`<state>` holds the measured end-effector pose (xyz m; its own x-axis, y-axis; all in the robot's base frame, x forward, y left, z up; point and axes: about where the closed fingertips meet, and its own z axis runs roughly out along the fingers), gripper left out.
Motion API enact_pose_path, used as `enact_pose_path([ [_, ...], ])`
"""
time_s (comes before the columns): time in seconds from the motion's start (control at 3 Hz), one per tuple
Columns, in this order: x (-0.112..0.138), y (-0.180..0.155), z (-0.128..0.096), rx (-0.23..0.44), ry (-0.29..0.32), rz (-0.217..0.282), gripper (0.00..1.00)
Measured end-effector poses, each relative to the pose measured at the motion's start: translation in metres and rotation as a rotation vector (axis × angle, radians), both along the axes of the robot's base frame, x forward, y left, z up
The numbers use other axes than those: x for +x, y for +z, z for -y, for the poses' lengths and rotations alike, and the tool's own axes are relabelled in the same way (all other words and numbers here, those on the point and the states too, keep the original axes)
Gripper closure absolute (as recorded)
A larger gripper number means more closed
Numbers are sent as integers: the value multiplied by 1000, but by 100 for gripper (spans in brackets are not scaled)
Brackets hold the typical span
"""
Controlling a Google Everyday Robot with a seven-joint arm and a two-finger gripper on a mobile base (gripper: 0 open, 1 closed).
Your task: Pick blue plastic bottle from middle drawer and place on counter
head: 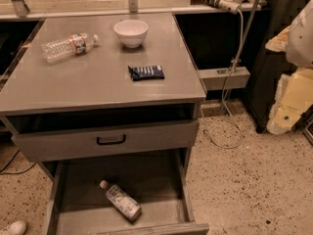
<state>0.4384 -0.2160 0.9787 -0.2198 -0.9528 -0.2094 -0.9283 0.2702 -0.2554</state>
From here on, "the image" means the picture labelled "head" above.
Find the grey upper drawer black handle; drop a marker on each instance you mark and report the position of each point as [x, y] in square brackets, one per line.
[104, 141]

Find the metal rail shelf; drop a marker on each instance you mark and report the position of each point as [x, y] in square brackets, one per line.
[114, 4]

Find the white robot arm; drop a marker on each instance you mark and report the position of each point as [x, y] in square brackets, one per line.
[296, 40]

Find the dark blue snack packet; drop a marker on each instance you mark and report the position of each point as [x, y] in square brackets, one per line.
[146, 73]

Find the white ceramic bowl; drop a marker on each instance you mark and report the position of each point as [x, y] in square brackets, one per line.
[131, 33]

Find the grey open middle drawer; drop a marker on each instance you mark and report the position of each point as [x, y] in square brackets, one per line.
[134, 194]

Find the blue plastic bottle white cap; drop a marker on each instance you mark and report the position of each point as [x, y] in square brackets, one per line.
[126, 205]

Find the grey metal drawer cabinet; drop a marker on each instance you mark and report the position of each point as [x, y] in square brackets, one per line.
[95, 89]

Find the clear water bottle red label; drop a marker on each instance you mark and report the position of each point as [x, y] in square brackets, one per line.
[75, 44]

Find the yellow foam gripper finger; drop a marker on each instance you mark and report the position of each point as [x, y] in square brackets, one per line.
[294, 96]

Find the grey metal bracket block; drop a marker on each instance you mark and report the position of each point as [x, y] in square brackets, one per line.
[218, 79]

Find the white shoe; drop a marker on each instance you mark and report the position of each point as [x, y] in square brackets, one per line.
[16, 228]

